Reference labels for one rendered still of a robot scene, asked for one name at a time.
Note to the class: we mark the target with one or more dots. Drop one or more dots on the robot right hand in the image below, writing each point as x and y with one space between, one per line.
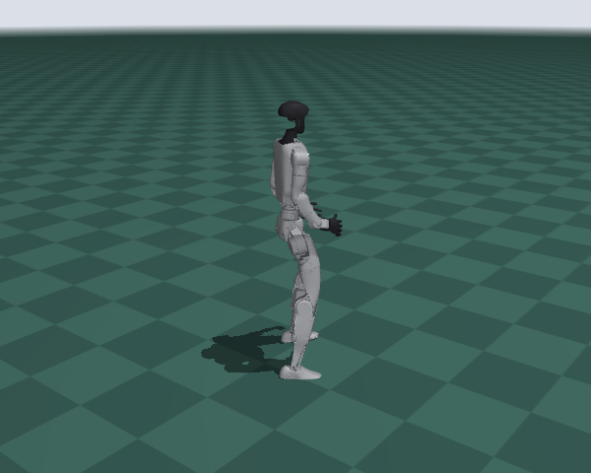
334 226

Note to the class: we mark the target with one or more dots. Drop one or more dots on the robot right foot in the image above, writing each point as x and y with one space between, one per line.
286 372

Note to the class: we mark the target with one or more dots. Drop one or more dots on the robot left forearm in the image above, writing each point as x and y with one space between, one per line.
274 192

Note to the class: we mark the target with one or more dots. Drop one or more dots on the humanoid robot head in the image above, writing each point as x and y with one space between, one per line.
293 111

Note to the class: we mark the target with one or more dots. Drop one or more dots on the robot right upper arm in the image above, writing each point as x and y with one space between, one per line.
300 160

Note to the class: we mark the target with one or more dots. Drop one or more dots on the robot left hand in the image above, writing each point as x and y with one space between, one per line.
314 203

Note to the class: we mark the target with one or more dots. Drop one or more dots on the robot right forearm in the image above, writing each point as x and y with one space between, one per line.
306 211

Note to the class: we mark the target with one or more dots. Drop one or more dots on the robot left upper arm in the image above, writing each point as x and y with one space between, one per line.
272 178

